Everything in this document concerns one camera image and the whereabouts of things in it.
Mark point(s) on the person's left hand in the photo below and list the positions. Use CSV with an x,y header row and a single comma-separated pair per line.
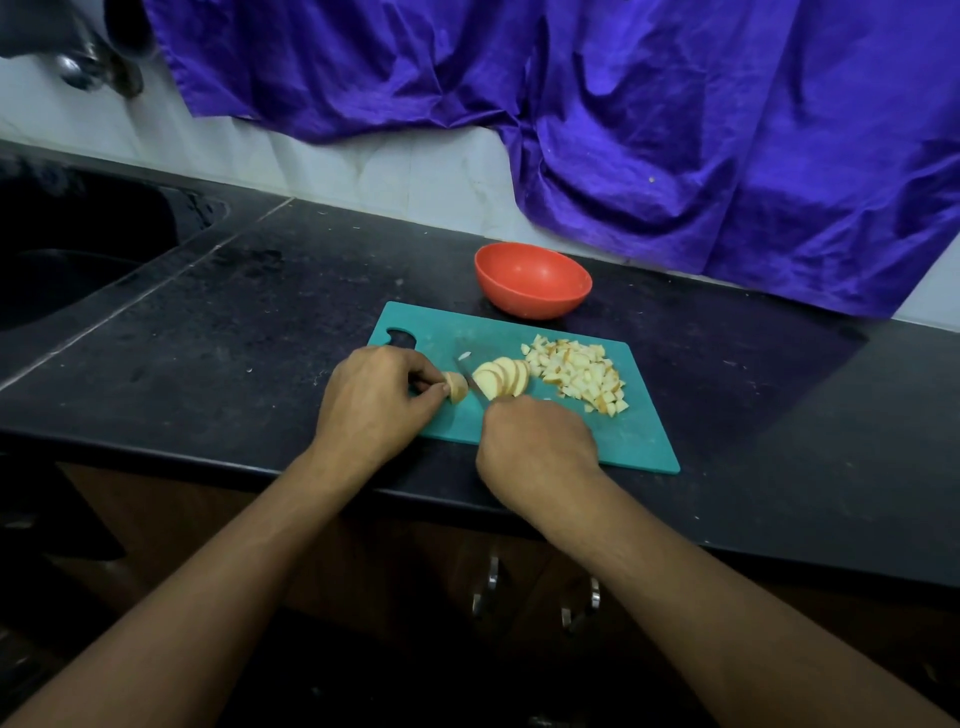
x,y
372,420

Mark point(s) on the person's right hand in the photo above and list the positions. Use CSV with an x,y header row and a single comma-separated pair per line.
x,y
537,453

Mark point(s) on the half-round pale potato slice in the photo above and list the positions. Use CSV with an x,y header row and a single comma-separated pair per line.
x,y
486,383
506,375
522,375

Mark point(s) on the pile of diced apple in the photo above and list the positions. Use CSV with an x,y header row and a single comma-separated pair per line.
x,y
578,372

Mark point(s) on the teal plastic cutting board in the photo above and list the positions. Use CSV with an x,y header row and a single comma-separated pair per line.
x,y
645,443

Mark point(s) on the orange bowl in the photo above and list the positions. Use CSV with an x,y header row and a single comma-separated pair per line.
x,y
533,281

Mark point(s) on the person's left forearm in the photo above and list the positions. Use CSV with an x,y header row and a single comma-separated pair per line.
x,y
165,630

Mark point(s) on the person's right forearm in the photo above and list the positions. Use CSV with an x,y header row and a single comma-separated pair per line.
x,y
735,615

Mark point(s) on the dark kitchen sink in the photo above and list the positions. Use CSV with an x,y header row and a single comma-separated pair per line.
x,y
83,248

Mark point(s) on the purple cloth curtain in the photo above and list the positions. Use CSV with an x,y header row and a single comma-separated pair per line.
x,y
750,120

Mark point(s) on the metal faucet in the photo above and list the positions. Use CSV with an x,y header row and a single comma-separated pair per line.
x,y
98,68

